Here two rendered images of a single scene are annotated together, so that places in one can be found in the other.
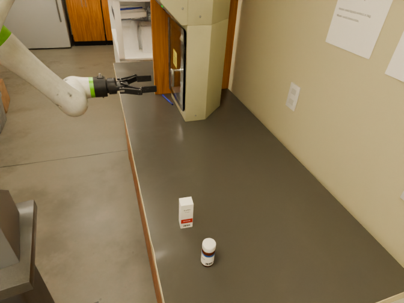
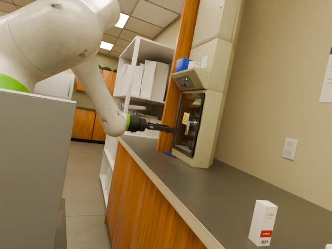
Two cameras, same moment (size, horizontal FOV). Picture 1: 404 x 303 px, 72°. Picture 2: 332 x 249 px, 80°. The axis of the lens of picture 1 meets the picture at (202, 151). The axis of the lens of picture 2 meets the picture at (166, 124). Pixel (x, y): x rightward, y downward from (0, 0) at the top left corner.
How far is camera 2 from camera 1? 0.57 m
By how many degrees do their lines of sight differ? 33
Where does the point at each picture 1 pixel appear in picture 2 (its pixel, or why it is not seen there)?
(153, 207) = (209, 221)
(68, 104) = (114, 121)
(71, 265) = not seen: outside the picture
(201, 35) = (215, 98)
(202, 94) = (209, 145)
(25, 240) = (57, 238)
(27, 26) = not seen: hidden behind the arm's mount
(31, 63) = (100, 78)
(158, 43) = (168, 111)
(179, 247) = not seen: outside the picture
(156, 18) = (171, 94)
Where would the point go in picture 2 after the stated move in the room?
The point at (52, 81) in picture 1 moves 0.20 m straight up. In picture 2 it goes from (109, 98) to (117, 50)
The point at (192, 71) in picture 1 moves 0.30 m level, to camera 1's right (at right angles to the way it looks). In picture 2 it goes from (205, 123) to (253, 132)
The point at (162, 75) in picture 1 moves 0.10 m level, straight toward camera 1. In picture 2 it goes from (166, 136) to (169, 138)
